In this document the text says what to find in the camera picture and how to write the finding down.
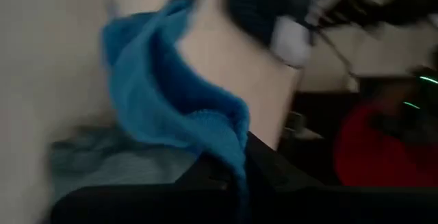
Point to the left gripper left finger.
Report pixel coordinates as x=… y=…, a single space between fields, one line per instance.
x=154 y=203

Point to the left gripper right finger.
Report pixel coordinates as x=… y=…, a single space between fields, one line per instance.
x=308 y=200

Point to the dark navy garment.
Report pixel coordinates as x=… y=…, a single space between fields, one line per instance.
x=161 y=90

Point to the red plastic bin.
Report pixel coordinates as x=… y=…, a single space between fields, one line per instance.
x=376 y=155

